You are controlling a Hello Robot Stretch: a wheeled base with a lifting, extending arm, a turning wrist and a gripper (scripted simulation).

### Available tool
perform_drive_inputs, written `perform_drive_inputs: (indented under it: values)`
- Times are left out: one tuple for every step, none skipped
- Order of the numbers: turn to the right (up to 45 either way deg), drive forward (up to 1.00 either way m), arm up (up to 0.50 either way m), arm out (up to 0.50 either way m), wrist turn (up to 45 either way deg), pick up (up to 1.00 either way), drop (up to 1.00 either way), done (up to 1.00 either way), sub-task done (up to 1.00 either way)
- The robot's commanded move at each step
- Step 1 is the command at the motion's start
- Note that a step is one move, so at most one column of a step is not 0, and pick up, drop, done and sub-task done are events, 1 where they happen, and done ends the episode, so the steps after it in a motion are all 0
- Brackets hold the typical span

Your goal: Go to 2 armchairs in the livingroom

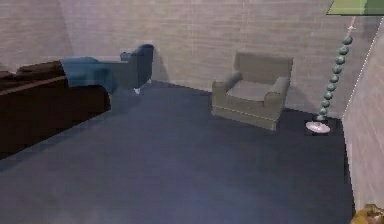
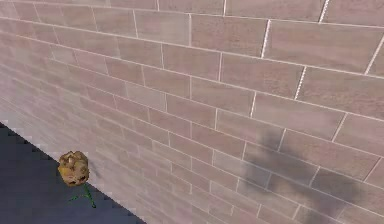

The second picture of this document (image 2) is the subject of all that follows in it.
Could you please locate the brown lumpy ball green stem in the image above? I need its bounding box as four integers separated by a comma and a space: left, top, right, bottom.
57, 150, 98, 209

